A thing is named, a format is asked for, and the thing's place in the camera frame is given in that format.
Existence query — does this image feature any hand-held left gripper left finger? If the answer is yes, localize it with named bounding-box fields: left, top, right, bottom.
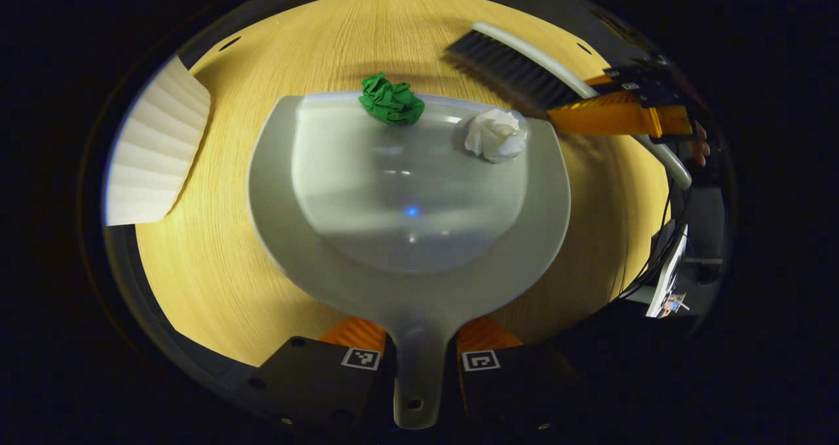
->
left=226, top=315, right=397, bottom=433

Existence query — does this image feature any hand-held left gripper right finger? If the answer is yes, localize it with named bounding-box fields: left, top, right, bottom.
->
left=456, top=315, right=591, bottom=433

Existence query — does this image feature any small broom with white handle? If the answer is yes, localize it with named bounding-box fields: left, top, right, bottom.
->
left=444, top=22, right=692, bottom=190

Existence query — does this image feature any white paper ball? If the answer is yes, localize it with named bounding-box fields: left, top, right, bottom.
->
left=464, top=108, right=527, bottom=164

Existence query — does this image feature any white plastic dustpan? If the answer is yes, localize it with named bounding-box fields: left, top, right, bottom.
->
left=248, top=91, right=571, bottom=431

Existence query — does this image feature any green paper ball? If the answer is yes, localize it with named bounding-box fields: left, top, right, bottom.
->
left=359, top=72, right=425, bottom=126

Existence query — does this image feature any white ribbed garbage bin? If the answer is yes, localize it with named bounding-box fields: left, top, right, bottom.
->
left=105, top=55, right=212, bottom=226

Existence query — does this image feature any white flat panel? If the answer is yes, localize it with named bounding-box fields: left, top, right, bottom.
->
left=646, top=225, right=689, bottom=319

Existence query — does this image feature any bundle of black cables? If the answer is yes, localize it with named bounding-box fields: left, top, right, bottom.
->
left=619, top=183, right=689, bottom=300

